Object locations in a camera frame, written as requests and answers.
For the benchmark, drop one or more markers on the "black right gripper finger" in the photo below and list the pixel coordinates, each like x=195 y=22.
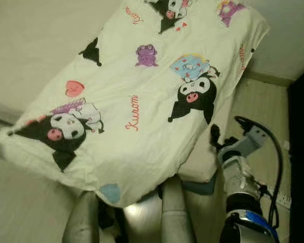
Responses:
x=217 y=136

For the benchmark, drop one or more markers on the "cream Kuromi print quilt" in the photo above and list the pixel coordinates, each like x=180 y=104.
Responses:
x=116 y=157

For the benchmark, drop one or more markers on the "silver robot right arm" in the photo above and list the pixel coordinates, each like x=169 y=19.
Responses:
x=238 y=179

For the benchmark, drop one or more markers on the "white power strip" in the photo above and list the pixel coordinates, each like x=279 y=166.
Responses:
x=276 y=196

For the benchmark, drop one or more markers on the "black cabinet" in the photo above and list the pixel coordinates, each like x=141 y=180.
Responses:
x=301 y=162

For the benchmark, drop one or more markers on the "silver robot left leg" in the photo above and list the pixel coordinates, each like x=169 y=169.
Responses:
x=78 y=217

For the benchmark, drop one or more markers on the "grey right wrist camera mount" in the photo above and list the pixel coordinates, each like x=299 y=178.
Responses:
x=253 y=137

